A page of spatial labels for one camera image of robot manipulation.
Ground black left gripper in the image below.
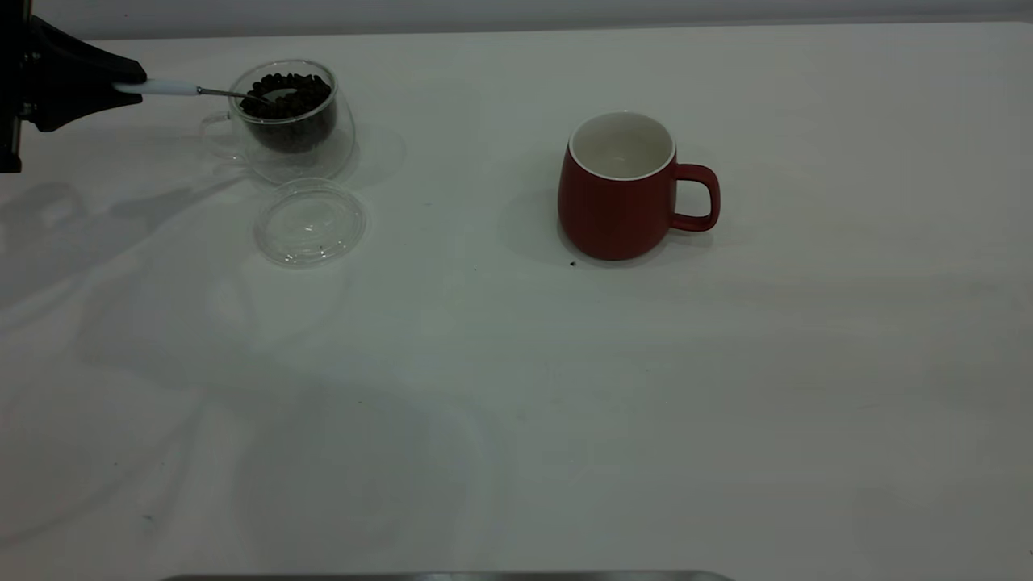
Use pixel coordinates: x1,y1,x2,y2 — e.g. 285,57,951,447
0,0,148,174

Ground spoon with light blue handle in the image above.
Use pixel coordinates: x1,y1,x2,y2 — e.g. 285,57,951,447
113,78,272,104

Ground red ceramic mug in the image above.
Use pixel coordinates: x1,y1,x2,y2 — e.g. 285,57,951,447
557,111,721,261

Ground dark coffee beans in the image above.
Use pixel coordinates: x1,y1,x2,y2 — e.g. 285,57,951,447
239,73,338,154

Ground clear glass cup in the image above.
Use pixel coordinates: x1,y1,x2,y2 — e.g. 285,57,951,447
199,60,357,186

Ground clear glass lid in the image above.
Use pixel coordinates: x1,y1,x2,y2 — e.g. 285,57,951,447
253,178,368,268

